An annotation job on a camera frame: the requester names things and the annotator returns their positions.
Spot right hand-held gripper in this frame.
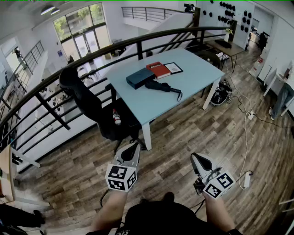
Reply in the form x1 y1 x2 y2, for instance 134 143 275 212
190 152 236 200

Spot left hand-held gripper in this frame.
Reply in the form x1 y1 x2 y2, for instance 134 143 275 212
105 142 141 192

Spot black umbrella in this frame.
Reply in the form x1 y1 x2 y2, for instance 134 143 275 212
144 79 183 102

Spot person's left forearm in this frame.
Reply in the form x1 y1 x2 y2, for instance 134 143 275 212
88 189 128 235

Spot person's right forearm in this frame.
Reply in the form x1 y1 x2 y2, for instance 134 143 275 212
202 192 237 232

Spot red label plastic bottle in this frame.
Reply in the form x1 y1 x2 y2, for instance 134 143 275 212
112 108 122 126

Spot person's black clothing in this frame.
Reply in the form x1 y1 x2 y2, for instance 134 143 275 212
86 199 244 235

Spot black mesh office chair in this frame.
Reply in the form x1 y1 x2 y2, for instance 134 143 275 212
58 67 147 154

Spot pile of black devices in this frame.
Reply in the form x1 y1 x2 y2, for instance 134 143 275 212
210 79 233 106

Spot dark blue flat box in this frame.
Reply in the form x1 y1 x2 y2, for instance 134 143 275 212
125 67 155 90

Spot light blue table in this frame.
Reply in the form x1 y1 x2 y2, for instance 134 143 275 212
104 47 226 151

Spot red book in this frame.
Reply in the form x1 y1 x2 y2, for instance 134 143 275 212
146 62 172 80

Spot light wooden desk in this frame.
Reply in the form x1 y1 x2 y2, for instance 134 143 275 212
0 144 50 207

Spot white side desk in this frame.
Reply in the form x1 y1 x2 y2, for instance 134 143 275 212
263 68 294 117

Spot black framed white book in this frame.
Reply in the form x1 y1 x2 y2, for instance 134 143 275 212
164 62 184 75

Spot dark metal balcony railing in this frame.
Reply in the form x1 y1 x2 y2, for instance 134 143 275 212
0 26 232 152

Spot wooden desk with black legs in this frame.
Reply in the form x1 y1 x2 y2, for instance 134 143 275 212
205 39 246 73

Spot glass entrance doors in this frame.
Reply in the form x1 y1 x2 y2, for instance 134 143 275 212
53 2 111 62

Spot white vase with plant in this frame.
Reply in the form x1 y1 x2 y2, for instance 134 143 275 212
224 27 234 43

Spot grey upper stair railing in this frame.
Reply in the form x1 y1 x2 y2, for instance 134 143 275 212
121 6 195 23

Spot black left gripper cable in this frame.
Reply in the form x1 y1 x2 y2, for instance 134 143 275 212
99 189 109 207

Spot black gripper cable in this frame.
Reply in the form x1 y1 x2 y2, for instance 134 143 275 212
99 189 109 207
190 198 206 216

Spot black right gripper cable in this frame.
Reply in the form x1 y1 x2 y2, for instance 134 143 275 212
190 198 206 216

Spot white floor cable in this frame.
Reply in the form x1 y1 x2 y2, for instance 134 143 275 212
224 59 254 190

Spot black floor cable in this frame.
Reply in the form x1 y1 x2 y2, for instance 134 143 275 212
229 91 294 129

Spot black wire chair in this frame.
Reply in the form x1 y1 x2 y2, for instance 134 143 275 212
195 50 223 70

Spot group of black wall headsets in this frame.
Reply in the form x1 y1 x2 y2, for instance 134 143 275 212
203 1 253 34

